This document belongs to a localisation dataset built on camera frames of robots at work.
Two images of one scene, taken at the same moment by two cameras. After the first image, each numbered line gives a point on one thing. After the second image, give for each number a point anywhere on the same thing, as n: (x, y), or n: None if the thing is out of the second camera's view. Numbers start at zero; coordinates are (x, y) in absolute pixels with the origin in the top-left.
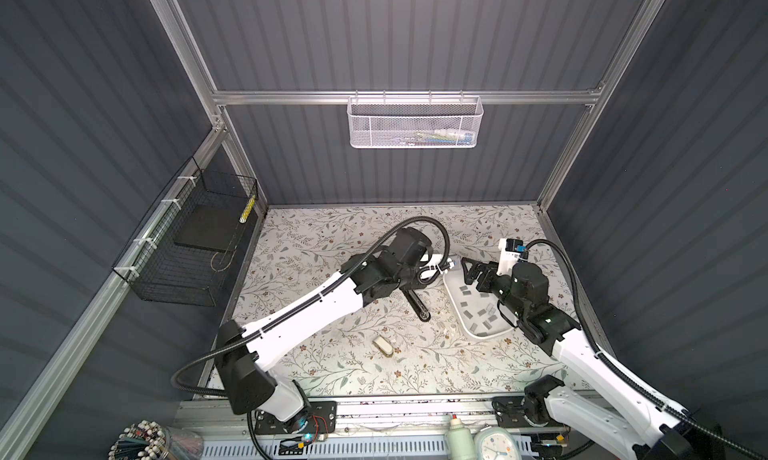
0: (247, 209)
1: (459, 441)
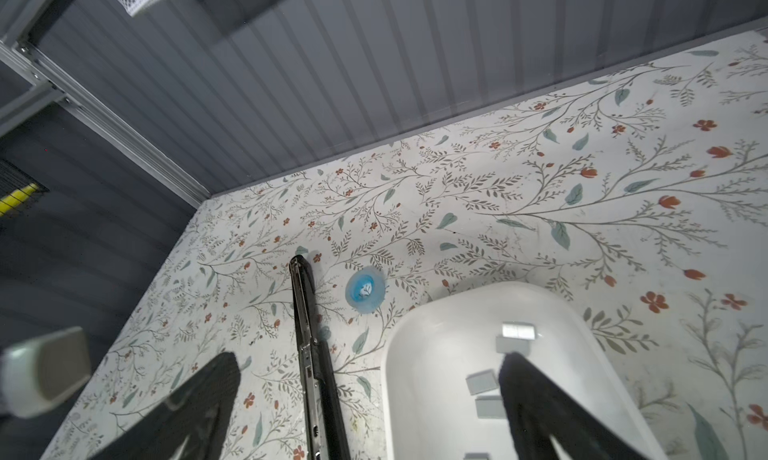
0: (17, 197)
1: None
